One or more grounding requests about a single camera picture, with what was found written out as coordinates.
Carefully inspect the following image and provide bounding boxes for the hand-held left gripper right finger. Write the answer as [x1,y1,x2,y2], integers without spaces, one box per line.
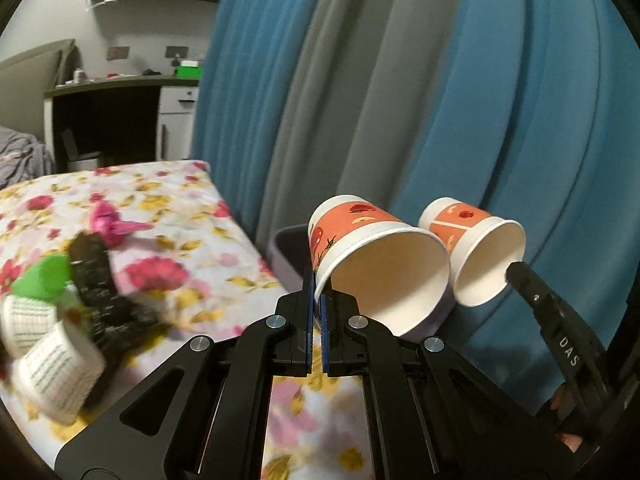
[320,290,566,480]

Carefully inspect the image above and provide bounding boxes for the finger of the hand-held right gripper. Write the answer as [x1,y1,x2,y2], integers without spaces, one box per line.
[505,260,556,321]

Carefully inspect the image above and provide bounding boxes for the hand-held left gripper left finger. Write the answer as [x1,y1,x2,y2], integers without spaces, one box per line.
[54,267,316,480]

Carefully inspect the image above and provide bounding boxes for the orange paper cup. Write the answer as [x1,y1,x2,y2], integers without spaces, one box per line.
[306,194,456,339]
[417,196,527,308]

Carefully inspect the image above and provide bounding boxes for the grey plastic bin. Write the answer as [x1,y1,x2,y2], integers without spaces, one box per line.
[272,225,315,293]

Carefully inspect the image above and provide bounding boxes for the pink plastic bag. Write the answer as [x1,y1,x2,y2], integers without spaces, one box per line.
[90,200,153,248]

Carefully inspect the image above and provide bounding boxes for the person's right hand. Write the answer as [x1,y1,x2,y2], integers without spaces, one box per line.
[549,382,586,456]

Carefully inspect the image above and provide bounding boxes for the white drawer cabinet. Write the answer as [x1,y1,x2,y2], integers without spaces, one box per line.
[156,85,200,161]

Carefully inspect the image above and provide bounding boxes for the blue and grey curtain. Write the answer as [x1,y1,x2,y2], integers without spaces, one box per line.
[190,0,640,411]

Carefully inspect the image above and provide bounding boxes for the white floor bin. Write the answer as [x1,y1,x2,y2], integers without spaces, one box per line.
[60,129,104,173]

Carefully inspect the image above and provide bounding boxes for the dark top desk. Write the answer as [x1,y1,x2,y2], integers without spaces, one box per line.
[44,74,201,171]

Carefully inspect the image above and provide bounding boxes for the grey striped duvet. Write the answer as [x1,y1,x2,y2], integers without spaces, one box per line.
[0,125,53,191]

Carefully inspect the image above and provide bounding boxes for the grey upholstered headboard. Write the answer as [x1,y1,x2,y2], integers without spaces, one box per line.
[0,39,76,136]

